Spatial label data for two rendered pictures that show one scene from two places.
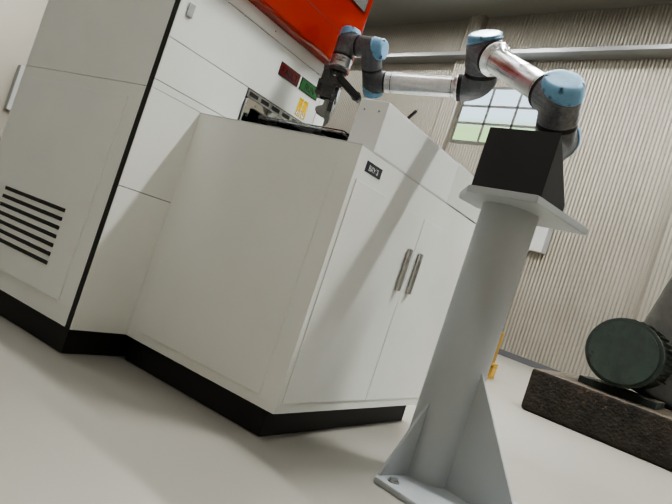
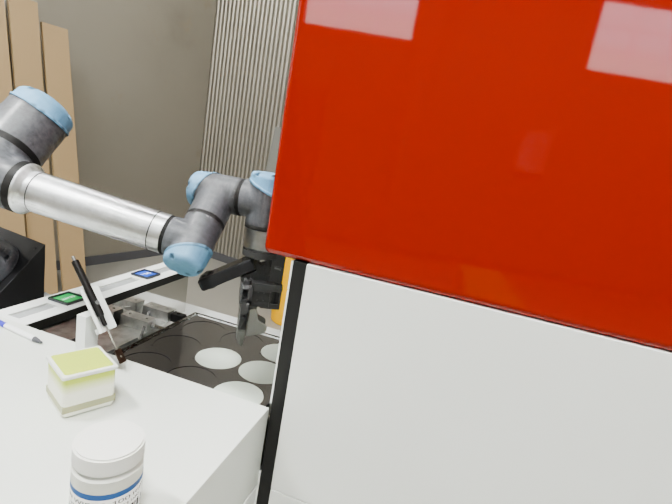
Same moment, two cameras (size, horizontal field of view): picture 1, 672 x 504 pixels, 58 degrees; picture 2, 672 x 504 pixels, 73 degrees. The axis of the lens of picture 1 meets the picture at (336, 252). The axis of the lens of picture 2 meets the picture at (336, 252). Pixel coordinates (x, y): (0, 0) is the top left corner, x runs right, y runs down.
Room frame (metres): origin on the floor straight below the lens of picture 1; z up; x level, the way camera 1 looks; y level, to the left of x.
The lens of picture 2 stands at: (3.08, 0.07, 1.39)
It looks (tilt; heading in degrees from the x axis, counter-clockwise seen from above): 13 degrees down; 162
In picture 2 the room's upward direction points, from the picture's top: 10 degrees clockwise
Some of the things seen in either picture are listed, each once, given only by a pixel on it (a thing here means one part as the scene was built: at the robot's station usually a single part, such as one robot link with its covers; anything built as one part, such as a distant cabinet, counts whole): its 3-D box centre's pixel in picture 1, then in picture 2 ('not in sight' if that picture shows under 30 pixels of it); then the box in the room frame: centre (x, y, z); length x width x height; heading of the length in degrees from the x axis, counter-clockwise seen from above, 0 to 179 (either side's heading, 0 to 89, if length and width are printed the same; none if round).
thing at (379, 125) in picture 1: (408, 155); (108, 312); (1.88, -0.12, 0.89); 0.55 x 0.09 x 0.14; 147
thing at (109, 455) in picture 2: not in sight; (107, 476); (2.62, 0.00, 1.01); 0.07 x 0.07 x 0.10
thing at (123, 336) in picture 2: not in sight; (114, 342); (2.00, -0.08, 0.87); 0.36 x 0.08 x 0.03; 147
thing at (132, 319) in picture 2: not in sight; (138, 320); (1.94, -0.04, 0.89); 0.08 x 0.03 x 0.03; 57
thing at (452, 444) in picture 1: (499, 353); not in sight; (1.64, -0.51, 0.41); 0.51 x 0.44 x 0.82; 44
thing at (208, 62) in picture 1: (258, 80); (345, 308); (2.09, 0.44, 1.02); 0.81 x 0.03 x 0.40; 147
